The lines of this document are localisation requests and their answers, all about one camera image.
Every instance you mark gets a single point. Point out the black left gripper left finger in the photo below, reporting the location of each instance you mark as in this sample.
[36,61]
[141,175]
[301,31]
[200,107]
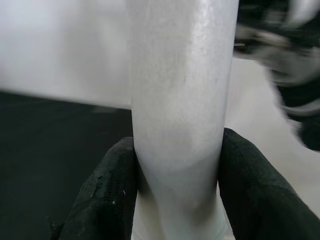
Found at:
[105,200]

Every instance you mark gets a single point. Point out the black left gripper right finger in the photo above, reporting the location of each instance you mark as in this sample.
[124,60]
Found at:
[262,205]

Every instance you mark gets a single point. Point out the white plastic table leg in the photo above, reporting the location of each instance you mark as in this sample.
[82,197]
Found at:
[180,87]

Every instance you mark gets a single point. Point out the black table cloth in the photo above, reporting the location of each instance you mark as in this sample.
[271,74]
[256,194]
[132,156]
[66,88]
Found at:
[50,150]

